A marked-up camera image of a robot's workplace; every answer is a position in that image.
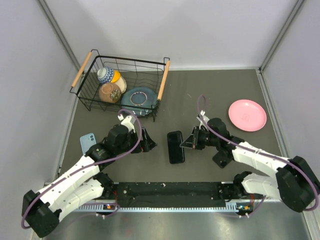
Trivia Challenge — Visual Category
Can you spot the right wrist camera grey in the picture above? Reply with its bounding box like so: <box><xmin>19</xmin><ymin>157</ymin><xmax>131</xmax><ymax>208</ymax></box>
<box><xmin>196</xmin><ymin>110</ymin><xmax>210</xmax><ymax>126</ymax></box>

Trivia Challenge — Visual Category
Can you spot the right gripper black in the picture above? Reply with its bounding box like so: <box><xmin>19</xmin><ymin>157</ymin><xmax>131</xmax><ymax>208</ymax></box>
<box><xmin>181</xmin><ymin>125</ymin><xmax>220</xmax><ymax>150</ymax></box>

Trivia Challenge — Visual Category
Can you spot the grey slotted cable duct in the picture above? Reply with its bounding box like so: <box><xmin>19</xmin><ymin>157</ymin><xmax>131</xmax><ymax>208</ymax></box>
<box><xmin>75</xmin><ymin>202</ymin><xmax>239</xmax><ymax>213</ymax></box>

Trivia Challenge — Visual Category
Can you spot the pink plate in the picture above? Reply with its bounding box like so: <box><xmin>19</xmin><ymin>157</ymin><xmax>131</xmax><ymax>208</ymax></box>
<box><xmin>228</xmin><ymin>99</ymin><xmax>267</xmax><ymax>132</ymax></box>

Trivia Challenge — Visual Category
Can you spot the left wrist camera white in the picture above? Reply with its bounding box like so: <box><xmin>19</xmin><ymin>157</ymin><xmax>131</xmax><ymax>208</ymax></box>
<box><xmin>117</xmin><ymin>114</ymin><xmax>136</xmax><ymax>133</ymax></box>

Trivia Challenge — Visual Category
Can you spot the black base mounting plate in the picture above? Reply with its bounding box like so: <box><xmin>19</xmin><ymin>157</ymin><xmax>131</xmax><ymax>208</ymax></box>
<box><xmin>96</xmin><ymin>182</ymin><xmax>251</xmax><ymax>208</ymax></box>

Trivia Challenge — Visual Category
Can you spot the blue white patterned bowl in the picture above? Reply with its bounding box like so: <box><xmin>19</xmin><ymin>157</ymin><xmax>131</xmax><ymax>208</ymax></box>
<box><xmin>97</xmin><ymin>67</ymin><xmax>115</xmax><ymax>84</ymax></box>

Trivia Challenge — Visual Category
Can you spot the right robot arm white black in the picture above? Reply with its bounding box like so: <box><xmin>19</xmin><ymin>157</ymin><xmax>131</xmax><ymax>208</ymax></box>
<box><xmin>180</xmin><ymin>118</ymin><xmax>320</xmax><ymax>213</ymax></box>

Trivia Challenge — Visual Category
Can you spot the beige bowl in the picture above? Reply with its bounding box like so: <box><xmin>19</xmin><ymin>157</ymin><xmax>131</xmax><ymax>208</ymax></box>
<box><xmin>115</xmin><ymin>76</ymin><xmax>127</xmax><ymax>94</ymax></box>

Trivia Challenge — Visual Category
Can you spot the black wire dish basket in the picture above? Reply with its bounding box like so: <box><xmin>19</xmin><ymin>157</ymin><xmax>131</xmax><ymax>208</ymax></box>
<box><xmin>69</xmin><ymin>49</ymin><xmax>170</xmax><ymax>119</ymax></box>

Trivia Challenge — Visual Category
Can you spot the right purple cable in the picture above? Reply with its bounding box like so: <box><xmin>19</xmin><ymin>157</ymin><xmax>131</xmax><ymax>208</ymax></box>
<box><xmin>196</xmin><ymin>94</ymin><xmax>320</xmax><ymax>218</ymax></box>

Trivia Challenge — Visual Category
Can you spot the black smartphone face down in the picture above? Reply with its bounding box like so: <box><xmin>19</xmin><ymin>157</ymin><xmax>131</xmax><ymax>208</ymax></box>
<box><xmin>212</xmin><ymin>151</ymin><xmax>234</xmax><ymax>169</ymax></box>

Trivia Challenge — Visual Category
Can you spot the yellow bowl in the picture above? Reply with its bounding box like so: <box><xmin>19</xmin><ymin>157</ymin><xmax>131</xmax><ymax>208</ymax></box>
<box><xmin>111</xmin><ymin>70</ymin><xmax>121</xmax><ymax>83</ymax></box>

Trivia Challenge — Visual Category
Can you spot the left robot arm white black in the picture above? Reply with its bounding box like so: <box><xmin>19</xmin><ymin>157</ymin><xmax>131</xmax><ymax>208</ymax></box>
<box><xmin>21</xmin><ymin>124</ymin><xmax>157</xmax><ymax>238</ymax></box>

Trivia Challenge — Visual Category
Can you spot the dark teal plate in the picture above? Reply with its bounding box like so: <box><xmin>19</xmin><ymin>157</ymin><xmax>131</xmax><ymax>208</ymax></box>
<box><xmin>121</xmin><ymin>86</ymin><xmax>157</xmax><ymax>116</ymax></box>

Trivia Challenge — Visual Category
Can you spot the blue smartphone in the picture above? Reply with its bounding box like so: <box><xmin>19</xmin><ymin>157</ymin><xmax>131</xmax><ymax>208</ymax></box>
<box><xmin>166</xmin><ymin>130</ymin><xmax>186</xmax><ymax>165</ymax></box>

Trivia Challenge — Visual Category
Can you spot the brown ceramic bowl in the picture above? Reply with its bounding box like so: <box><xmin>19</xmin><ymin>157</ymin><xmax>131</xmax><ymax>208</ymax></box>
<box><xmin>98</xmin><ymin>82</ymin><xmax>122</xmax><ymax>103</ymax></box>

